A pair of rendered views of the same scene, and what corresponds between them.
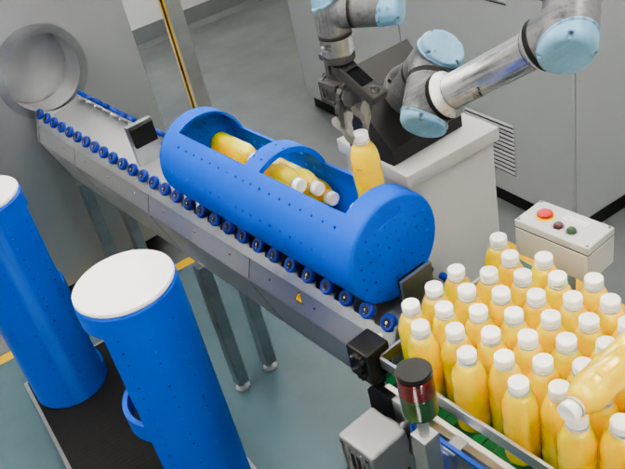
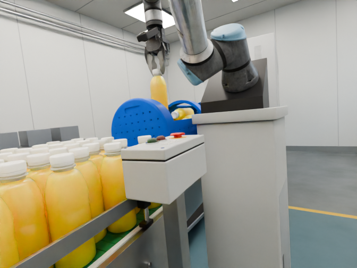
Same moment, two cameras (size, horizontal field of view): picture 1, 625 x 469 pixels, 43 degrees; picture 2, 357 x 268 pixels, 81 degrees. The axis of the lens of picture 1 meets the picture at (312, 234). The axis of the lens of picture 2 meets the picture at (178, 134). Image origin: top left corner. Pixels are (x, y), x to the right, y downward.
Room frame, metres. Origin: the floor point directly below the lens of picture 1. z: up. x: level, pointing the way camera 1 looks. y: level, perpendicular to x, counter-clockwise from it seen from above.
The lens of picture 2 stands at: (1.23, -0.98, 1.16)
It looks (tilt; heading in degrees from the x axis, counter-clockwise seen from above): 5 degrees down; 60
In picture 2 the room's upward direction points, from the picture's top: 5 degrees counter-clockwise
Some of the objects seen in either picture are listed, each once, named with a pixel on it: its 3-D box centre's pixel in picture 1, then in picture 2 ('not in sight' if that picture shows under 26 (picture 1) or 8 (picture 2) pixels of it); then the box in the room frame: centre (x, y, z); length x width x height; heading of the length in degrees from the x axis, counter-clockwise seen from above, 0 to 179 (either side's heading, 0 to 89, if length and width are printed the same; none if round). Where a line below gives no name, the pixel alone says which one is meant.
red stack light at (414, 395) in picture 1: (415, 381); not in sight; (0.95, -0.11, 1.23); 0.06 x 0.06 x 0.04
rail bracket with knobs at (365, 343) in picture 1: (371, 357); not in sight; (1.32, -0.07, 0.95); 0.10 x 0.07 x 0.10; 122
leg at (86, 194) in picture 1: (105, 239); not in sight; (3.15, 0.93, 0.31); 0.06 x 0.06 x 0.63; 32
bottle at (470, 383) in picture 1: (471, 390); not in sight; (1.12, -0.24, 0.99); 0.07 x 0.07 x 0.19
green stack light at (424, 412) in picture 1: (418, 400); not in sight; (0.95, -0.11, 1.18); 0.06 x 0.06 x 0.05
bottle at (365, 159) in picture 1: (367, 172); (159, 95); (1.63, -0.16, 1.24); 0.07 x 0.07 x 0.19
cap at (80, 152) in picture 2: (557, 278); (79, 152); (1.27, -0.48, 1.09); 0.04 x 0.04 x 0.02
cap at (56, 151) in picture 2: (536, 296); (58, 152); (1.23, -0.42, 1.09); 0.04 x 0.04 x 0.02
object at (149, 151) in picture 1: (145, 141); not in sight; (2.59, 0.50, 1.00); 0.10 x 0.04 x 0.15; 122
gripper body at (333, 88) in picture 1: (340, 77); (156, 39); (1.66, -0.14, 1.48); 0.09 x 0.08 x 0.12; 32
